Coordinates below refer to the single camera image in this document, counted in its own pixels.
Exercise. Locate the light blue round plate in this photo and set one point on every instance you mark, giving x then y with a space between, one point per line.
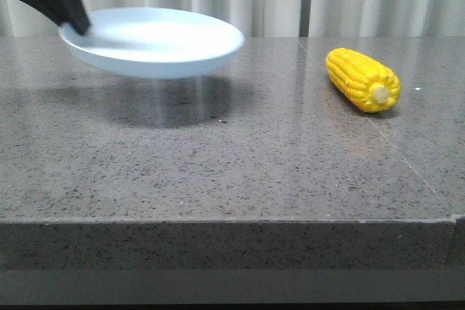
148 42

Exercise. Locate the yellow corn cob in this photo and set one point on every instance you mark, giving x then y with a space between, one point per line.
368 84

